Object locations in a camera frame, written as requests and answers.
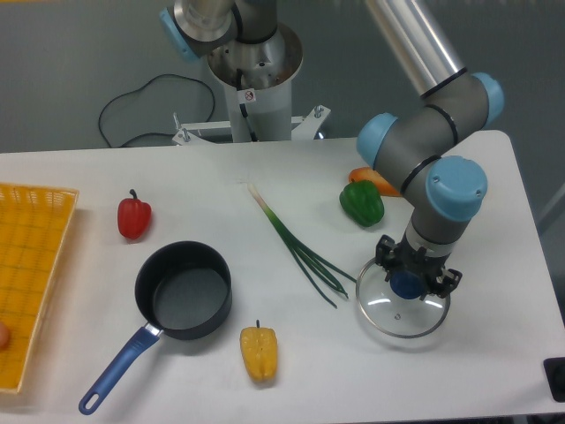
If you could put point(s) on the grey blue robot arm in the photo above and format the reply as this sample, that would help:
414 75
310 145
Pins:
412 154

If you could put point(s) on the orange baguette bread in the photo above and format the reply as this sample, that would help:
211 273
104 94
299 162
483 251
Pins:
368 174

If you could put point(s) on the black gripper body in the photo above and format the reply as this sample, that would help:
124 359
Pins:
413 273

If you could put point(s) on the glass lid blue knob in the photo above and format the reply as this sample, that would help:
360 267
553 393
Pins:
397 304

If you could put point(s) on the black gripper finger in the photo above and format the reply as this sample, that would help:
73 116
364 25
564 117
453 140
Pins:
446 282
385 255

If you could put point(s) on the yellow bell pepper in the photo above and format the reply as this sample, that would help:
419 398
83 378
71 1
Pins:
259 349

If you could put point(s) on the yellow woven basket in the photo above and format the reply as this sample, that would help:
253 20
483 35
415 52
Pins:
34 224

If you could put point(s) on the brown egg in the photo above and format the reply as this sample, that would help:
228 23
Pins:
5 336

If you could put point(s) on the green bell pepper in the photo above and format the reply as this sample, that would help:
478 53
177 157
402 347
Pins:
361 201

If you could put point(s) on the black saucepan blue handle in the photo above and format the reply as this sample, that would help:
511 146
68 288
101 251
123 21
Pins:
184 291

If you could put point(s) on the black object table corner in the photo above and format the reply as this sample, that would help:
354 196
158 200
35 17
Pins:
555 375

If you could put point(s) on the red bell pepper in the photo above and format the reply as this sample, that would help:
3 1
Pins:
133 216

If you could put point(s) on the green spring onion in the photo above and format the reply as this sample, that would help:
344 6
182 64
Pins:
312 264

